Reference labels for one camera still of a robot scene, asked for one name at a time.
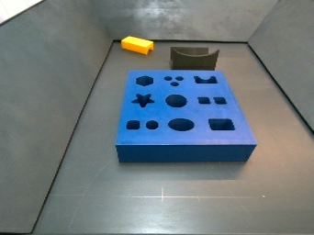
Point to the yellow arch block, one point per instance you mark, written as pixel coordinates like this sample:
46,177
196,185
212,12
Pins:
137,45

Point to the black curved fixture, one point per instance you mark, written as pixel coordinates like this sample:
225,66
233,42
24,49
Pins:
192,58

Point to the blue shape sorter board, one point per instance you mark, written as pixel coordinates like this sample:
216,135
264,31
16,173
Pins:
180,117

